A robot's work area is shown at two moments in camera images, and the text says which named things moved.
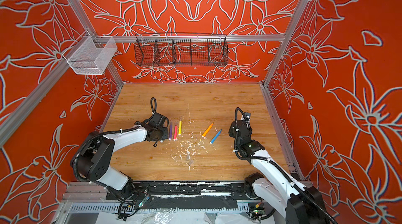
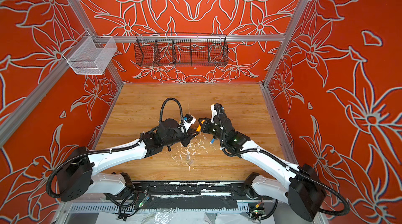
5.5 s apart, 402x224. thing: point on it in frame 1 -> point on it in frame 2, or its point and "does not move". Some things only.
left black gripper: (164, 126) -> (187, 133)
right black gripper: (237, 129) -> (209, 126)
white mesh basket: (90, 55) does not move
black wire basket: (179, 49) does not move
